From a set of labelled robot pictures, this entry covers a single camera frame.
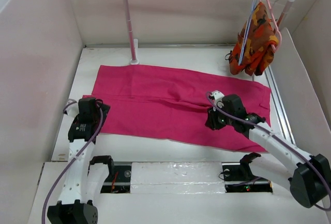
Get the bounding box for light blue wire hanger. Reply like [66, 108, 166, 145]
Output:
[238, 0, 260, 65]

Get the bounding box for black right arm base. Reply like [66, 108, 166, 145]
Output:
[218, 153, 273, 193]

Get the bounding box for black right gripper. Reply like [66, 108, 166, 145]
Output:
[204, 103, 235, 130]

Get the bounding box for orange camouflage shorts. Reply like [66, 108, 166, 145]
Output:
[228, 2, 279, 76]

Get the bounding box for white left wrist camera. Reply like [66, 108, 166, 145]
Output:
[63, 99, 79, 117]

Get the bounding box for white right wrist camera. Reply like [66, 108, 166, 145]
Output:
[209, 91, 224, 108]

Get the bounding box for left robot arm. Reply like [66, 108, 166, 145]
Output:
[41, 97, 116, 223]

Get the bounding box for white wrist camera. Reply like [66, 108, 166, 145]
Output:
[209, 91, 224, 108]
[63, 99, 79, 117]

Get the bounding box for pink trousers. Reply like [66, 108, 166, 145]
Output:
[92, 65, 271, 152]

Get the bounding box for aluminium table edge rail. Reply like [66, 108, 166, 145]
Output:
[265, 66, 295, 144]

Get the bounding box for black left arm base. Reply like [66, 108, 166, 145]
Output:
[101, 162, 132, 194]

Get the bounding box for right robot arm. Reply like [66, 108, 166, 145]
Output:
[205, 91, 330, 208]

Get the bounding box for pink plastic hanger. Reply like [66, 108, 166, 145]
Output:
[266, 0, 282, 53]

